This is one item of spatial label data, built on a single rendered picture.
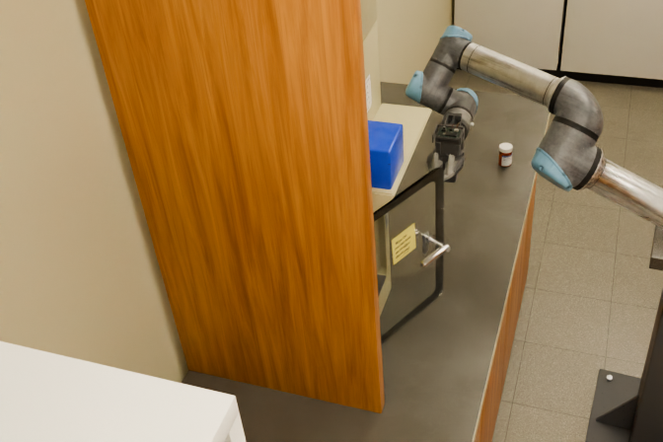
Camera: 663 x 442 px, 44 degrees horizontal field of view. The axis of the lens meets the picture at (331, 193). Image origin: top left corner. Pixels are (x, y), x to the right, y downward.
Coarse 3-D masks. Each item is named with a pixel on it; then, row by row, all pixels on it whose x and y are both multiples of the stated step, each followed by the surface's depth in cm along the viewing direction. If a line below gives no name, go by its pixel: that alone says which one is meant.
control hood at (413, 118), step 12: (384, 108) 179; (396, 108) 179; (408, 108) 178; (420, 108) 178; (384, 120) 175; (396, 120) 174; (408, 120) 174; (420, 120) 174; (408, 132) 170; (420, 132) 171; (408, 144) 167; (408, 156) 164; (396, 180) 158; (372, 192) 156; (384, 192) 155; (384, 204) 157
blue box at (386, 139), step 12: (372, 120) 159; (372, 132) 155; (384, 132) 155; (396, 132) 155; (372, 144) 152; (384, 144) 152; (396, 144) 154; (372, 156) 151; (384, 156) 151; (396, 156) 155; (372, 168) 153; (384, 168) 152; (396, 168) 156; (372, 180) 155; (384, 180) 154
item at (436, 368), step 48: (384, 96) 293; (480, 96) 288; (432, 144) 267; (480, 144) 264; (528, 144) 262; (480, 192) 244; (528, 192) 243; (480, 240) 227; (480, 288) 212; (432, 336) 200; (480, 336) 199; (192, 384) 194; (240, 384) 193; (384, 384) 190; (432, 384) 189; (480, 384) 188; (288, 432) 181; (336, 432) 180; (384, 432) 179; (432, 432) 178
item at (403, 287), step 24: (408, 192) 175; (432, 192) 182; (384, 216) 172; (408, 216) 179; (432, 216) 186; (384, 240) 176; (384, 264) 180; (408, 264) 187; (432, 264) 195; (384, 288) 184; (408, 288) 192; (432, 288) 200; (384, 312) 188; (408, 312) 196; (384, 336) 192
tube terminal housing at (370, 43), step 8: (376, 24) 168; (376, 32) 169; (368, 40) 165; (376, 40) 170; (368, 48) 166; (376, 48) 171; (368, 56) 166; (376, 56) 172; (368, 64) 167; (376, 64) 173; (368, 72) 168; (376, 72) 174; (376, 80) 174; (376, 88) 175; (376, 96) 176; (376, 104) 177; (368, 112) 172; (376, 112) 178
